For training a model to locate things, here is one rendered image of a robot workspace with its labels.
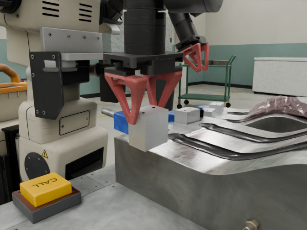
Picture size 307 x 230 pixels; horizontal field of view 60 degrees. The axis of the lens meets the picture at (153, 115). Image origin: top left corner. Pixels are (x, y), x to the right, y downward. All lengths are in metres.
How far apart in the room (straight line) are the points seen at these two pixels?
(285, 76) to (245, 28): 2.22
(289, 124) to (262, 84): 6.73
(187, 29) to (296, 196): 0.59
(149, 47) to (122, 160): 0.23
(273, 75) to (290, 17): 1.68
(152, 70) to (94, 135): 0.52
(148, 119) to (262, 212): 0.18
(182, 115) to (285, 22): 7.66
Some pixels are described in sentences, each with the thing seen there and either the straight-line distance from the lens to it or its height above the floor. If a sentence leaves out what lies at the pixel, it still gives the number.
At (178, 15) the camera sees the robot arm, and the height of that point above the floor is 1.15.
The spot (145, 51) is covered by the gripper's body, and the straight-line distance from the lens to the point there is 0.35.
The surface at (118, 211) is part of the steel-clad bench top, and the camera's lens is 0.44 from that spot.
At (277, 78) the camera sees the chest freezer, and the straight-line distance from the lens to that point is 7.25.
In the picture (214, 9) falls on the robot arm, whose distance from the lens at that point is 0.34.
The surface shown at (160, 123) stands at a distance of 0.39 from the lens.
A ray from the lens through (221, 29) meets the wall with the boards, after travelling 9.10.
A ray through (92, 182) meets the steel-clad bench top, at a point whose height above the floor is 0.80.
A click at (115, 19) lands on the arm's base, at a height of 1.15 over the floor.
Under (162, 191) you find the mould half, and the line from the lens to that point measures 0.44.
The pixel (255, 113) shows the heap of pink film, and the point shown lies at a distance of 0.74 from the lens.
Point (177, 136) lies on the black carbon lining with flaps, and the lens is 0.51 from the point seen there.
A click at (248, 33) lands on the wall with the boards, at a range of 8.60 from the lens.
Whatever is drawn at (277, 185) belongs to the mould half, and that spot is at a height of 0.90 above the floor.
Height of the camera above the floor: 1.04
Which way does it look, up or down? 13 degrees down
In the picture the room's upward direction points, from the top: straight up
